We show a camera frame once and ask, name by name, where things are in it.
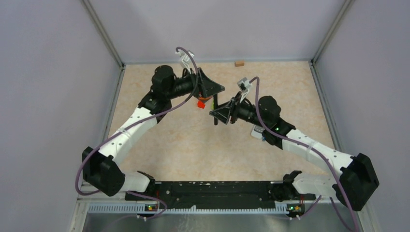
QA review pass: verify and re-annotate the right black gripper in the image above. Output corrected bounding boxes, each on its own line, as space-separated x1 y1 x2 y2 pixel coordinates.
210 92 268 129

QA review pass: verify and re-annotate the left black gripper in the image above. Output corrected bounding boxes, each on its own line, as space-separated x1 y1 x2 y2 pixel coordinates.
166 67 224 100

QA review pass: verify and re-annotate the black remote control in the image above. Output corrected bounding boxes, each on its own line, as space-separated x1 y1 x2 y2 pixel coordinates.
212 94 218 126

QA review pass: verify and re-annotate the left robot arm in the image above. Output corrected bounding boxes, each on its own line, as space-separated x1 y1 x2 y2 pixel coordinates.
80 65 225 200

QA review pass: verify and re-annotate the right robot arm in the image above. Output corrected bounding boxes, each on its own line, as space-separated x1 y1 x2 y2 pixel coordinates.
209 96 380 212

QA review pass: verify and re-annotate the white remote control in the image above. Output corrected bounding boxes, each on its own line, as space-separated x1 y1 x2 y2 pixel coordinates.
250 125 264 140

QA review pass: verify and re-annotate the red block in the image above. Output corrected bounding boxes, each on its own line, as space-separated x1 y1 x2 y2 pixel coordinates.
197 101 206 109

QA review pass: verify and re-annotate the small wooden block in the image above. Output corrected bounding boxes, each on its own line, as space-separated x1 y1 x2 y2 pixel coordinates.
234 60 245 67

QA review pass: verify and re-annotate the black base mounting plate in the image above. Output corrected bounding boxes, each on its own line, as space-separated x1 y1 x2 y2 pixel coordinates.
143 181 316 209

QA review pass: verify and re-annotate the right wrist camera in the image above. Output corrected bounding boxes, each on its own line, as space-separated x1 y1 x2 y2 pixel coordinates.
237 77 252 94

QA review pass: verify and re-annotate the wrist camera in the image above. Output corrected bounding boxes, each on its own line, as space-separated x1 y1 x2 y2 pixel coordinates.
237 77 252 94
176 50 191 69

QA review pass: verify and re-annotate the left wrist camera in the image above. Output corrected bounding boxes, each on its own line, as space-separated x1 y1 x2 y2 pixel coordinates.
176 50 191 69

